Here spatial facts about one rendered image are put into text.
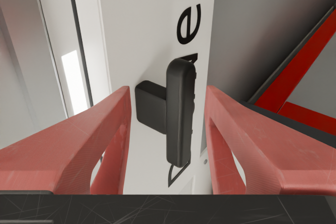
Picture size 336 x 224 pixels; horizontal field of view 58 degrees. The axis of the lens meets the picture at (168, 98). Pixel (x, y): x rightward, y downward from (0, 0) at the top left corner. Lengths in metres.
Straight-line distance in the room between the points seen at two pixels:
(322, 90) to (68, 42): 0.35
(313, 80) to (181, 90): 0.33
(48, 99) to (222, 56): 0.21
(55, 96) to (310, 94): 0.34
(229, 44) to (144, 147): 0.16
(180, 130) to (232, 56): 0.19
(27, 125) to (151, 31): 0.08
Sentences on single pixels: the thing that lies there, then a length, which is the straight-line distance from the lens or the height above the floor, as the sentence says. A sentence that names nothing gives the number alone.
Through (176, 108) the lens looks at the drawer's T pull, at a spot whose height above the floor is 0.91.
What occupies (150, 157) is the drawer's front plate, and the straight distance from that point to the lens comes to 0.23.
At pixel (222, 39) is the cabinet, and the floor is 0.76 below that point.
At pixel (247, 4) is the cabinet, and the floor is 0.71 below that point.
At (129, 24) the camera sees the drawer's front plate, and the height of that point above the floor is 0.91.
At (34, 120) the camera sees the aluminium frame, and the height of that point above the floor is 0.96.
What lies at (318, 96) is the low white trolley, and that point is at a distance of 0.43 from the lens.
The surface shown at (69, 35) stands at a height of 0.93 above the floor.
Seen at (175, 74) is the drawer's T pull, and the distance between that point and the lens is 0.15.
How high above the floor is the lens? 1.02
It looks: 41 degrees down
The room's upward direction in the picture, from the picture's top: 128 degrees counter-clockwise
